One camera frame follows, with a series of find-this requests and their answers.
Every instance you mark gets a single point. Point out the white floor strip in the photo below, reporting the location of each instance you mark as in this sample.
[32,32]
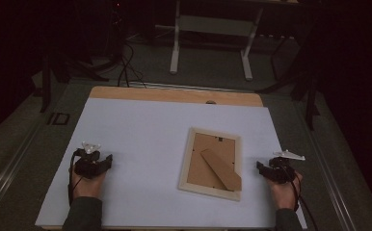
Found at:
[180,86]

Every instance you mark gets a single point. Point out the black metal stand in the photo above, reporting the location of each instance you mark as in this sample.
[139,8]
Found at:
[46,83]
[309,102]

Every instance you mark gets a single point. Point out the black floor socket plate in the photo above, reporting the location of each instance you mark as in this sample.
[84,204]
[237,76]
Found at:
[58,118]

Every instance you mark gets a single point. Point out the white metal stand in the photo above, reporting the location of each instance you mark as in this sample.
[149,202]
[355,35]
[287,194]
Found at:
[176,48]

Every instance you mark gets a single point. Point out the metal floor rail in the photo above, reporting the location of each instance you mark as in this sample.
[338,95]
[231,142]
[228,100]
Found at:
[7,173]
[330,179]

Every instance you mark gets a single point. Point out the white sheet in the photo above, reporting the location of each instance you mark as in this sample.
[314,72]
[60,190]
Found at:
[142,128]

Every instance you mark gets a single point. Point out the person's right hand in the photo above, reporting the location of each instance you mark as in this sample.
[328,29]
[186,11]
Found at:
[285,195]

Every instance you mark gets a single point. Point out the wooden picture frame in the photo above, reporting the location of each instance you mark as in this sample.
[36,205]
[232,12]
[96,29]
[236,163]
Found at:
[206,154]

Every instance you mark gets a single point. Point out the person's left hand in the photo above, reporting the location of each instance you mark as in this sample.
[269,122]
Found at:
[86,187]

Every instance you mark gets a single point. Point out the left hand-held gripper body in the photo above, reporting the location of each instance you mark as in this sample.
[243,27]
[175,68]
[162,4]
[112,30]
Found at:
[87,165]

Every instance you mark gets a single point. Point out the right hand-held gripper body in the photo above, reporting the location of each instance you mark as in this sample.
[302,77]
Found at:
[280,171]

